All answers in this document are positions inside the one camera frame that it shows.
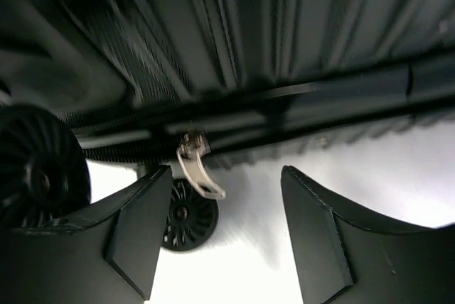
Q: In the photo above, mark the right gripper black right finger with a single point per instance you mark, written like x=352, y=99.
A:
x=347, y=253

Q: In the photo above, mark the black hard-shell suitcase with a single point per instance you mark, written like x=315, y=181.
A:
x=203, y=84

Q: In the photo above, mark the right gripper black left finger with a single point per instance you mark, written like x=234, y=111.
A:
x=104, y=253

